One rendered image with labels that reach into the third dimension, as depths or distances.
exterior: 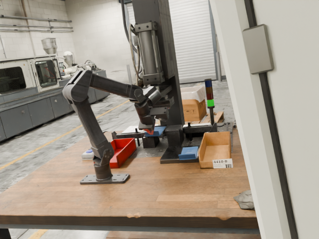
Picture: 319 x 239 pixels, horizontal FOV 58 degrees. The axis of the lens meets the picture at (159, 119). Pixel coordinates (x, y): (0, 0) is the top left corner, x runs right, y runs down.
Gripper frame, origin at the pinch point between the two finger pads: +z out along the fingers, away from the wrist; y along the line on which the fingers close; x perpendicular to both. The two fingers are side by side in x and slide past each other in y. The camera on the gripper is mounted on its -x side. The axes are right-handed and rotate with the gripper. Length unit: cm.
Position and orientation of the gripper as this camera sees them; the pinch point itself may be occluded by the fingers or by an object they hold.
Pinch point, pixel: (151, 133)
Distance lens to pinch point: 137.1
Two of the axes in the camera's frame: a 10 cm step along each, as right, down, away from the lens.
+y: 1.3, -7.2, 6.8
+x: -9.7, 0.6, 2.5
